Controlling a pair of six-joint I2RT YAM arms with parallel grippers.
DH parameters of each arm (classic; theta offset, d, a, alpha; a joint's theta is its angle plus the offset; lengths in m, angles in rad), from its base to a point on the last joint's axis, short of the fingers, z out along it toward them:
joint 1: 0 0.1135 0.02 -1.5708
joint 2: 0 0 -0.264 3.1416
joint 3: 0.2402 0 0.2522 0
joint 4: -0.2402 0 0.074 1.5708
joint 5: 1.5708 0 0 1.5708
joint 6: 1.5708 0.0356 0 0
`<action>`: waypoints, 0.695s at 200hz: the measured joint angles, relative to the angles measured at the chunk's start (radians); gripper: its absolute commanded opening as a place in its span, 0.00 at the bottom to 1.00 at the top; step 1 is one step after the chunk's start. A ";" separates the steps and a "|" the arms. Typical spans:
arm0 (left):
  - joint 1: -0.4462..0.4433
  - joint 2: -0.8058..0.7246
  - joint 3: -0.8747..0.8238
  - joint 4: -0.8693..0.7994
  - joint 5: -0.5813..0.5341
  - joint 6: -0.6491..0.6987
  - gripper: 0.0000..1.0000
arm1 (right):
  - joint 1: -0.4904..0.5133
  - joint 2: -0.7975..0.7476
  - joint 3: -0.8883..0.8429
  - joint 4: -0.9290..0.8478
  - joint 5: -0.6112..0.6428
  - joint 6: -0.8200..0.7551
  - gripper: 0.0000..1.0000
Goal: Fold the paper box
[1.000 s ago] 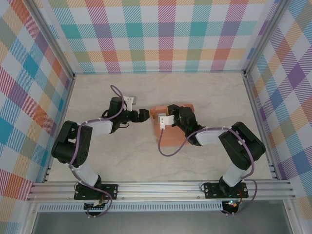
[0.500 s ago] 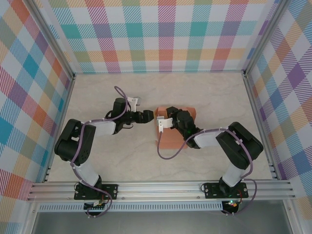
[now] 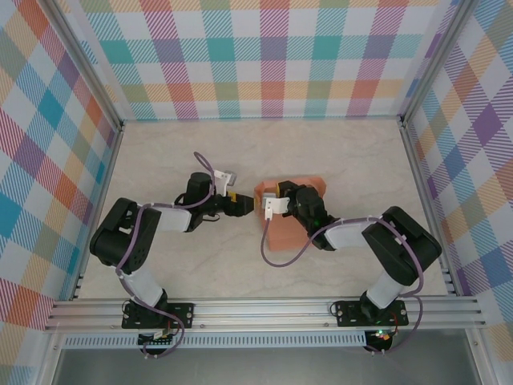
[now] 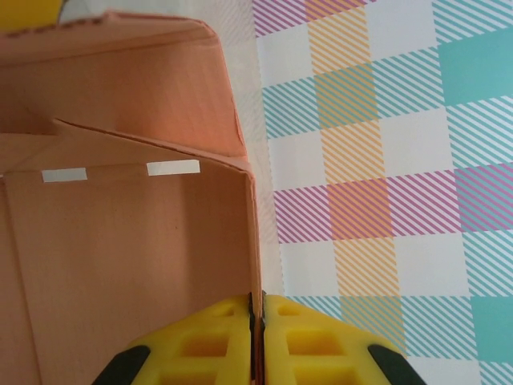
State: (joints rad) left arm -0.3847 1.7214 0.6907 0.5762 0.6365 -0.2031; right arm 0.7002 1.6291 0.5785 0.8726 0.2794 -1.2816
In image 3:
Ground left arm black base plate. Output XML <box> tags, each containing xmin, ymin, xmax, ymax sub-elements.
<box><xmin>121</xmin><ymin>302</ymin><xmax>196</xmax><ymax>330</ymax></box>

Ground right aluminium floor rail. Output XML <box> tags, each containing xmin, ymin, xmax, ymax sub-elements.
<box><xmin>399</xmin><ymin>120</ymin><xmax>458</xmax><ymax>298</ymax></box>

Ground slotted grey cable duct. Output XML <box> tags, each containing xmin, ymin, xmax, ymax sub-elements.
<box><xmin>63</xmin><ymin>334</ymin><xmax>369</xmax><ymax>349</ymax></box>

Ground orange paper box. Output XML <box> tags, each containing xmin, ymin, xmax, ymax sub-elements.
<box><xmin>254</xmin><ymin>175</ymin><xmax>326</xmax><ymax>253</ymax></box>

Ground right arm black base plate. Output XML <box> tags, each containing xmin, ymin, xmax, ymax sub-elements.
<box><xmin>334</xmin><ymin>299</ymin><xmax>409</xmax><ymax>328</ymax></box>

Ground aluminium floor rail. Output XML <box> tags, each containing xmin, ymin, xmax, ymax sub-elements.
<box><xmin>399</xmin><ymin>120</ymin><xmax>458</xmax><ymax>298</ymax></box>
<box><xmin>71</xmin><ymin>122</ymin><xmax>126</xmax><ymax>302</ymax></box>

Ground aluminium frame post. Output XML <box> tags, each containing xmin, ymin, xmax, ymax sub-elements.
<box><xmin>39</xmin><ymin>0</ymin><xmax>125</xmax><ymax>133</ymax></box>
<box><xmin>399</xmin><ymin>0</ymin><xmax>480</xmax><ymax>128</ymax></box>

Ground aluminium mounting rail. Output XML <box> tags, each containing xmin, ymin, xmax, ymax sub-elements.
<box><xmin>43</xmin><ymin>296</ymin><xmax>487</xmax><ymax>332</ymax></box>

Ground left aluminium frame post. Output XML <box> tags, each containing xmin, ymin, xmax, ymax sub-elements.
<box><xmin>39</xmin><ymin>0</ymin><xmax>125</xmax><ymax>133</ymax></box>

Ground grey metal panel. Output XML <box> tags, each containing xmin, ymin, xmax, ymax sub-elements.
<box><xmin>51</xmin><ymin>347</ymin><xmax>484</xmax><ymax>385</ymax></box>

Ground left aluminium floor rail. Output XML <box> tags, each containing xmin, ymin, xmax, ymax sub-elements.
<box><xmin>71</xmin><ymin>122</ymin><xmax>126</xmax><ymax>302</ymax></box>

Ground right aluminium frame post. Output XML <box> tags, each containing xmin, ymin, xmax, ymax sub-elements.
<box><xmin>399</xmin><ymin>0</ymin><xmax>480</xmax><ymax>128</ymax></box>

